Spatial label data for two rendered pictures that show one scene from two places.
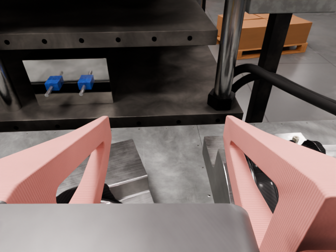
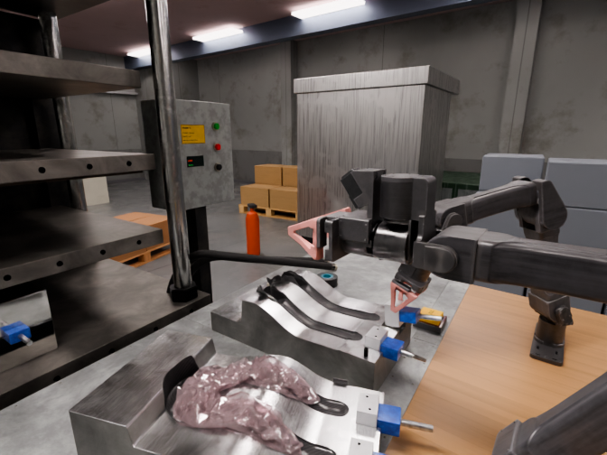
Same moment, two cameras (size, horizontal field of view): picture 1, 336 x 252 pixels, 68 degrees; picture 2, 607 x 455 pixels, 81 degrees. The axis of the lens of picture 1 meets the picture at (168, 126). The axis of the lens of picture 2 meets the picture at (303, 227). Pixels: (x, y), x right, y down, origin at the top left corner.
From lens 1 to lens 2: 56 cm
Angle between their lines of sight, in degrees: 52
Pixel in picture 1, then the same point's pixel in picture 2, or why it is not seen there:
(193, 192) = (234, 352)
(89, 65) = (22, 307)
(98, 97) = (34, 348)
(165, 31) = (114, 241)
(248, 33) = not seen: hidden behind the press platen
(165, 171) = not seen: hidden behind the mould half
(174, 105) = (140, 316)
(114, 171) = (183, 349)
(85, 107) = (18, 369)
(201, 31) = (148, 233)
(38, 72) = not seen: outside the picture
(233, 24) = (181, 220)
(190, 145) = (196, 330)
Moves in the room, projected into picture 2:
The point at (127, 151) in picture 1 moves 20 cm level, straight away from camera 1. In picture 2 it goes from (176, 337) to (114, 319)
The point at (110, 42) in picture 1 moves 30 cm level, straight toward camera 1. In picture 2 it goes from (50, 269) to (132, 289)
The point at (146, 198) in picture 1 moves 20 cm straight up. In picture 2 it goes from (219, 357) to (213, 273)
